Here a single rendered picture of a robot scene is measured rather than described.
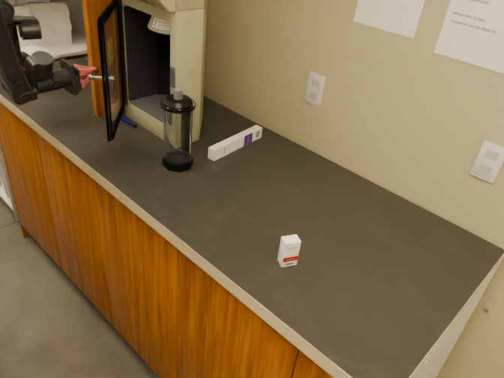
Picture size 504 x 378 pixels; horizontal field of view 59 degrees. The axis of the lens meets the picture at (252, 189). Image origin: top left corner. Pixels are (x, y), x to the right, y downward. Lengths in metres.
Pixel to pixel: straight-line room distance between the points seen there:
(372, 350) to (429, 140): 0.71
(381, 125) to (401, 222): 0.33
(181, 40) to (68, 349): 1.41
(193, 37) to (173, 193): 0.51
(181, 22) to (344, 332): 1.01
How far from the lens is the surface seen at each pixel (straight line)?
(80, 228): 1.94
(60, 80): 1.51
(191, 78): 1.58
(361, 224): 1.39
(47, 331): 2.31
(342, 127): 1.65
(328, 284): 1.17
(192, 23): 1.52
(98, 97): 1.85
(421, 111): 1.49
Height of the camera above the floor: 1.75
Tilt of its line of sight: 34 degrees down
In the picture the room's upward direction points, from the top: 7 degrees clockwise
